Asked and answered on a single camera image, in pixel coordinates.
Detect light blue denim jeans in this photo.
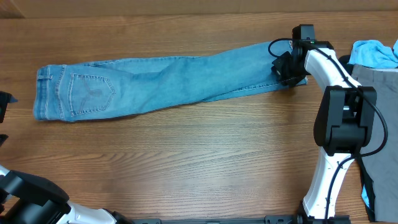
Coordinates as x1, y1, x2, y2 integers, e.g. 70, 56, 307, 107
34, 40, 292, 122

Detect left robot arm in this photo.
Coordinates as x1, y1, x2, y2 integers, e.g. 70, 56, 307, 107
1, 166, 133, 224

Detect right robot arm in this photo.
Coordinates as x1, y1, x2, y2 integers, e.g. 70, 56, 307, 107
265, 24, 380, 223

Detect light blue cloth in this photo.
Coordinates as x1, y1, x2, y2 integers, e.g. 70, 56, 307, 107
348, 40, 397, 69

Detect grey trousers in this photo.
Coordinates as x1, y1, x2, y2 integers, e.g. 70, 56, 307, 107
349, 63, 398, 223

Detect black garment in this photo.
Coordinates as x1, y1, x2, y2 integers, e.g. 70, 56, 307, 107
338, 55, 376, 222

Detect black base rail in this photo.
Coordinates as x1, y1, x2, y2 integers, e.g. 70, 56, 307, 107
132, 215, 351, 224

